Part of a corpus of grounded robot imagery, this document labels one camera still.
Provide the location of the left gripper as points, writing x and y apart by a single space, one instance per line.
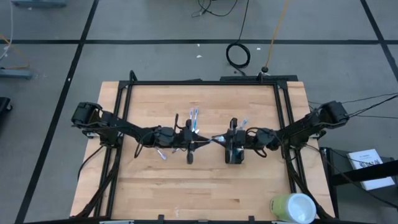
168 137

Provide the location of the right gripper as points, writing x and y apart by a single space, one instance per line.
252 138

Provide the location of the small bottle white cap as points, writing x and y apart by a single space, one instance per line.
238 152

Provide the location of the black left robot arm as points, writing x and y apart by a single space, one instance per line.
130 128

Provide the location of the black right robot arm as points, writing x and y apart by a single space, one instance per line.
298 129

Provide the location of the clear plastic wrapper scrap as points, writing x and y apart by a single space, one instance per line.
176 213

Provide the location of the black power strip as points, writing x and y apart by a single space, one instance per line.
280 77

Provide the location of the black side cart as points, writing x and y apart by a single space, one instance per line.
339 161

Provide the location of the white booklet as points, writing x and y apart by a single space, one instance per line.
357 157

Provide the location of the grey metal floor base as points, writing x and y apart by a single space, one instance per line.
15 74
37 3

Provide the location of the black floor equipment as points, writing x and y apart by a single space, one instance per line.
3 107

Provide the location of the black aluminium table frame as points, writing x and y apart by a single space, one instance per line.
202 83

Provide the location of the black frame clamp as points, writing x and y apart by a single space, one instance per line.
160 218
133 77
260 77
251 219

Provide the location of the silver aluminium bracket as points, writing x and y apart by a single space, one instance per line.
116 222

